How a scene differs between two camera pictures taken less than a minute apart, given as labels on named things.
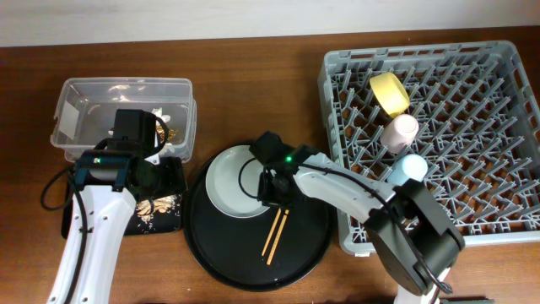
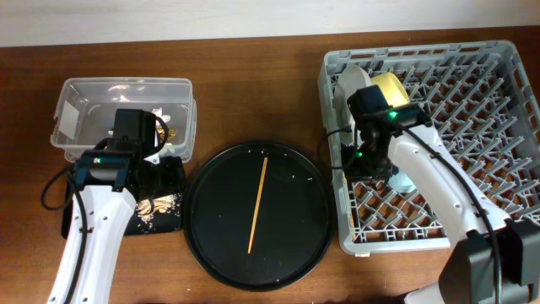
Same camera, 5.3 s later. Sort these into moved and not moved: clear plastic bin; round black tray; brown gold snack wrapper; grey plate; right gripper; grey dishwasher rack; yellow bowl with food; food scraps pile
Moved: grey plate; right gripper
Not moved: yellow bowl with food; grey dishwasher rack; brown gold snack wrapper; food scraps pile; clear plastic bin; round black tray
